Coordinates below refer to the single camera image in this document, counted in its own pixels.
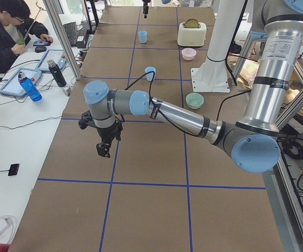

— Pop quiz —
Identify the aluminium frame post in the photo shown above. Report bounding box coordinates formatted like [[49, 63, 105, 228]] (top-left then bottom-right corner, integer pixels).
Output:
[[43, 0, 81, 80]]

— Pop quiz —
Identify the seated person in black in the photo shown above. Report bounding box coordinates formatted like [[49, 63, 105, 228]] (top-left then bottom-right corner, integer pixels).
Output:
[[0, 0, 53, 74]]

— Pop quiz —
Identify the bread slice in toaster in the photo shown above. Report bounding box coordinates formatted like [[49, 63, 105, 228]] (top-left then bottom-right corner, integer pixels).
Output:
[[184, 18, 200, 28]]

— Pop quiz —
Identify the cream toaster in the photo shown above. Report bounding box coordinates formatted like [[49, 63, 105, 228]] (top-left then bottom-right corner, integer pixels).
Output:
[[177, 22, 207, 47]]

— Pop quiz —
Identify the teach pendant tablet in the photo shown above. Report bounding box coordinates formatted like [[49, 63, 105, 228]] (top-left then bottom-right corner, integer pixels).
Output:
[[36, 49, 67, 72], [0, 67, 43, 99]]

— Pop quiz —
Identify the blue water bottle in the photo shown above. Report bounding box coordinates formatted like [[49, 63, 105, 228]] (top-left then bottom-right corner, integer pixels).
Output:
[[18, 71, 42, 102]]

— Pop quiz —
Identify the green bowl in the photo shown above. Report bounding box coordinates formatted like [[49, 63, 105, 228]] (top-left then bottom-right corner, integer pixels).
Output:
[[185, 92, 204, 109]]

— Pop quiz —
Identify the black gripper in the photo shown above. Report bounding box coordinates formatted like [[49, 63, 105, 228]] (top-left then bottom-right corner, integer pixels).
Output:
[[78, 110, 122, 158], [143, 0, 150, 18]]

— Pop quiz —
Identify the small black puck device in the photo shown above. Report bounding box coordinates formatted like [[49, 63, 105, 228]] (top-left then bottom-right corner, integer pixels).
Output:
[[8, 163, 19, 176]]

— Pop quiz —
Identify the pink bowl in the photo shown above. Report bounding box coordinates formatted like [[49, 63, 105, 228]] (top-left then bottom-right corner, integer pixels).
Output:
[[181, 48, 196, 61]]

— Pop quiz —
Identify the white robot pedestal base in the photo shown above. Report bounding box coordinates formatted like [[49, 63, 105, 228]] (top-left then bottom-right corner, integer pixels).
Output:
[[191, 0, 247, 92]]

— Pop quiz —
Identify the light blue cup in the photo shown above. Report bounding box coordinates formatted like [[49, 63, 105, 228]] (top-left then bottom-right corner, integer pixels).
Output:
[[145, 66, 156, 82], [138, 30, 148, 44]]

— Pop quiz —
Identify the black keyboard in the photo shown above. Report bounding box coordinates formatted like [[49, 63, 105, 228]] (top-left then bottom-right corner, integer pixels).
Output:
[[63, 22, 77, 46]]

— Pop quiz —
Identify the black thermos bottle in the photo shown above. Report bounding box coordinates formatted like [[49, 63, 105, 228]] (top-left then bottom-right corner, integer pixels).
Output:
[[47, 60, 67, 87]]

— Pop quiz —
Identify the crumpled plastic bag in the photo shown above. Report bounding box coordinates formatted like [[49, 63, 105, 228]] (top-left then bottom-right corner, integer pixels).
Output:
[[240, 59, 259, 86]]

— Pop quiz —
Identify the near teach pendant tablet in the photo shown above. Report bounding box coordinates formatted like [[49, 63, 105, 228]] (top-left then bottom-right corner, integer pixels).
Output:
[[0, 67, 43, 99]]

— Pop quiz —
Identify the far teach pendant tablet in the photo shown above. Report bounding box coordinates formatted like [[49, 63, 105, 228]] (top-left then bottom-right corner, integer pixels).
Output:
[[36, 49, 67, 72]]

